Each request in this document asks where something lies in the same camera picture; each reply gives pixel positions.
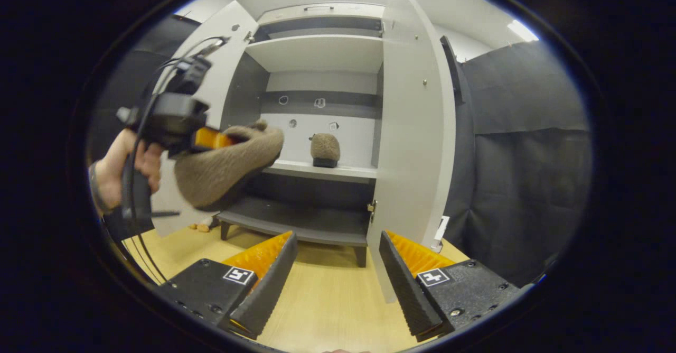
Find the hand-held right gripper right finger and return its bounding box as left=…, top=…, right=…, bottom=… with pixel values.
left=378, top=230, right=521, bottom=343

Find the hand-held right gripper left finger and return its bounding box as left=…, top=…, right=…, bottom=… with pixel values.
left=157, top=230, right=299, bottom=340

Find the brown fuzzy shoe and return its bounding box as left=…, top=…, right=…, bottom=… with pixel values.
left=309, top=133, right=341, bottom=169
left=174, top=119, right=285, bottom=212

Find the white cabinet door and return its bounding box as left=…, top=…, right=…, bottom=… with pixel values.
left=366, top=0, right=458, bottom=304
left=151, top=0, right=259, bottom=237

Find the white and grey shoe cabinet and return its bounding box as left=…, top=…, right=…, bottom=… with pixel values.
left=218, top=2, right=387, bottom=268

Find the small ceiling light panel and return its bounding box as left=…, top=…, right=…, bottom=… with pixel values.
left=507, top=19, right=540, bottom=43

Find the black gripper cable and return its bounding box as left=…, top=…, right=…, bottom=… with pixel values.
left=120, top=35, right=233, bottom=285

